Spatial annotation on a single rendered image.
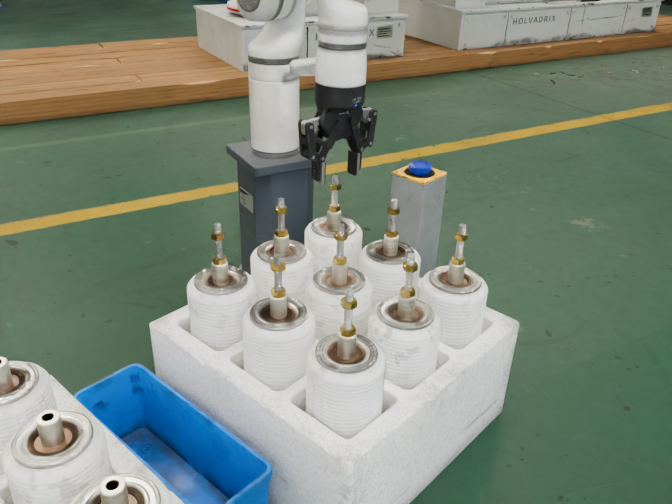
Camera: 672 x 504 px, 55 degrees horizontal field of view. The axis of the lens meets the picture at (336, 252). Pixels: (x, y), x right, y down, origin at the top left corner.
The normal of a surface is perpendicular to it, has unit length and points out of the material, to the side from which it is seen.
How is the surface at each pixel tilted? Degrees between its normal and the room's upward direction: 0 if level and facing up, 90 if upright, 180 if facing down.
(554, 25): 90
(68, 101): 90
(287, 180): 90
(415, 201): 90
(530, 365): 0
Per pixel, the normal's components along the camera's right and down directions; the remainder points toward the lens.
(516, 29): 0.50, 0.43
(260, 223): -0.29, 0.40
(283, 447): -0.67, 0.34
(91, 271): 0.03, -0.88
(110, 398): 0.75, 0.31
